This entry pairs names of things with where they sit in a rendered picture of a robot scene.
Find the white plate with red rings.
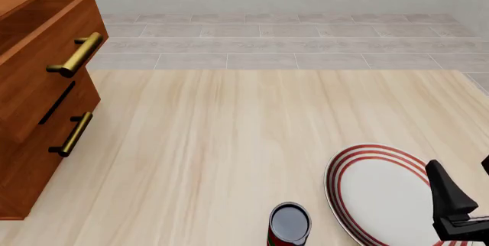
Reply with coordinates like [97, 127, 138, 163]
[323, 142, 459, 246]

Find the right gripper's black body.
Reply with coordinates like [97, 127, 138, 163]
[432, 213, 489, 242]

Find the red tin with dark lid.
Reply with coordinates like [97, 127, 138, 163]
[267, 201, 313, 246]

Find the brass handle of open drawer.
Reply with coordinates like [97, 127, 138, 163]
[45, 31, 105, 79]

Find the wooden cabinet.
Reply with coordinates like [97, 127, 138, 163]
[0, 0, 110, 221]

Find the closed wooden drawer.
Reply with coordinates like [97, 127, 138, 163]
[0, 67, 102, 201]

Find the open wooden drawer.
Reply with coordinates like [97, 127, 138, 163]
[0, 0, 110, 144]

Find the brass handle of closed drawer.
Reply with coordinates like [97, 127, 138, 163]
[47, 111, 94, 159]

